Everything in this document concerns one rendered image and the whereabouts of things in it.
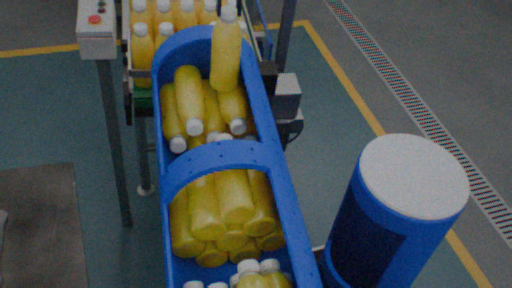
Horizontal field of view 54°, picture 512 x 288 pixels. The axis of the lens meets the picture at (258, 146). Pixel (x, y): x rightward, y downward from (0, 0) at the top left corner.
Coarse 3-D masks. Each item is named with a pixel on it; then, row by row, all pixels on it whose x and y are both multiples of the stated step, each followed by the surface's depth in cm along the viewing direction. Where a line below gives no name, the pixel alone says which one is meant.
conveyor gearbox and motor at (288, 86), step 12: (288, 84) 172; (276, 96) 169; (288, 96) 170; (300, 96) 171; (276, 108) 173; (288, 108) 174; (276, 120) 177; (288, 120) 178; (300, 120) 184; (288, 132) 186; (300, 132) 196
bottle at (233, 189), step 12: (216, 180) 100; (228, 180) 98; (240, 180) 98; (216, 192) 100; (228, 192) 96; (240, 192) 96; (228, 204) 95; (240, 204) 94; (252, 204) 96; (228, 216) 97; (240, 216) 98; (252, 216) 98
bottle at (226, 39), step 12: (216, 24) 113; (228, 24) 112; (216, 36) 113; (228, 36) 112; (240, 36) 114; (216, 48) 115; (228, 48) 114; (240, 48) 117; (216, 60) 117; (228, 60) 116; (216, 72) 119; (228, 72) 118; (216, 84) 121; (228, 84) 121
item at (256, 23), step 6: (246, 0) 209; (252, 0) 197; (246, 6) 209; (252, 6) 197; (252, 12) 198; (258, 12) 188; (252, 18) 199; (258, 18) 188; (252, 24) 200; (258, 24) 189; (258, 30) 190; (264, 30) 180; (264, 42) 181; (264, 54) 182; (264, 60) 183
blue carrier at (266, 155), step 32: (192, 32) 124; (160, 64) 125; (192, 64) 133; (256, 64) 128; (256, 96) 114; (160, 128) 114; (160, 160) 108; (192, 160) 98; (224, 160) 96; (256, 160) 98; (160, 192) 104; (288, 192) 98; (288, 224) 90; (288, 256) 107
